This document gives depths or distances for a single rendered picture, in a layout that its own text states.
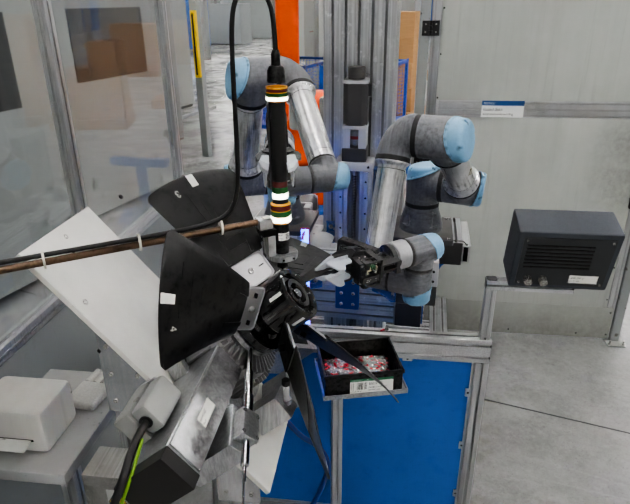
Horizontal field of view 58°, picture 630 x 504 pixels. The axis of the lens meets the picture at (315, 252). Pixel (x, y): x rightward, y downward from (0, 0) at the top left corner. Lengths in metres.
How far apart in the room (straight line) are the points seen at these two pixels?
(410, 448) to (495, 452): 0.74
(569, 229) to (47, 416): 1.33
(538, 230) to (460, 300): 1.81
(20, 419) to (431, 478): 1.31
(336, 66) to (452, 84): 1.00
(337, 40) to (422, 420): 1.30
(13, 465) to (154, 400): 0.51
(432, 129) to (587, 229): 0.47
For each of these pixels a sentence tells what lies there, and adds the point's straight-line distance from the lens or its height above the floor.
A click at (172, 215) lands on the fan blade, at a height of 1.37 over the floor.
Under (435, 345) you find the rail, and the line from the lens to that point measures 1.76.
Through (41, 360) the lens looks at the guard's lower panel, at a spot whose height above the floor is 0.87.
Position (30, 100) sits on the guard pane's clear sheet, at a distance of 1.73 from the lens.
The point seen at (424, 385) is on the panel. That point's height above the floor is 0.67.
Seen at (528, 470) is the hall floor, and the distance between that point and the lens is 2.67.
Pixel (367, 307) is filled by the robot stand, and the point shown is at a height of 0.74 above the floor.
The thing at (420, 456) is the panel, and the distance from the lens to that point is 2.05.
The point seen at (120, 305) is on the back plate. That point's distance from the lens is 1.24.
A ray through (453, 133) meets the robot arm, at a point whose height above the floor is 1.47.
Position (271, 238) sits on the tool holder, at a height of 1.31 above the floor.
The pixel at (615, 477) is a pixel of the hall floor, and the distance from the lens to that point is 2.77.
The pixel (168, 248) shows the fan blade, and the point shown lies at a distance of 0.96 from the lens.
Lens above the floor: 1.78
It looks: 24 degrees down
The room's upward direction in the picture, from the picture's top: 1 degrees counter-clockwise
